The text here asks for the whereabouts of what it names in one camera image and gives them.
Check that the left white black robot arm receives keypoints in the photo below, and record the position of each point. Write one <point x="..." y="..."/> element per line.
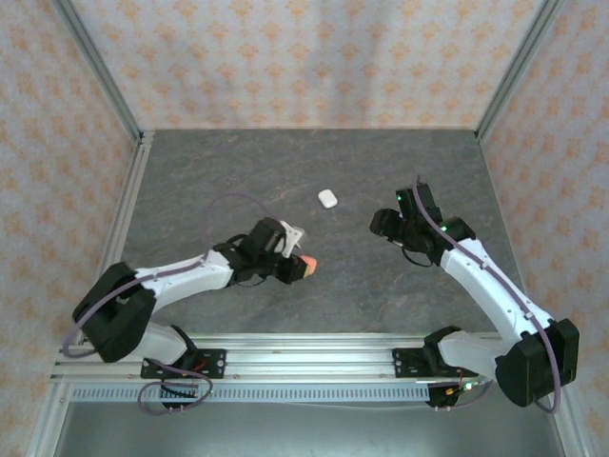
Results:
<point x="190" y="276"/>

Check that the orange earbud charging case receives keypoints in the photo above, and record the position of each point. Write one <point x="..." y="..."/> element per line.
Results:
<point x="310" y="262"/>

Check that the aluminium side rail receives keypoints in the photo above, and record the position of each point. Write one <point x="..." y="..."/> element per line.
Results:
<point x="129" y="200"/>

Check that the white earbud charging case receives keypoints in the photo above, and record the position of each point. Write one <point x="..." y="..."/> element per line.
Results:
<point x="327" y="198"/>

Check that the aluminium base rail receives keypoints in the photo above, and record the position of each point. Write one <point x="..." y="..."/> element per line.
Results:
<point x="309" y="357"/>

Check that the aluminium frame post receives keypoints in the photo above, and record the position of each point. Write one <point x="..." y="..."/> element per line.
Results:
<point x="102" y="71"/>
<point x="516" y="71"/>

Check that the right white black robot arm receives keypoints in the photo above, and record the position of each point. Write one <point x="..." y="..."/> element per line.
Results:
<point x="495" y="290"/>

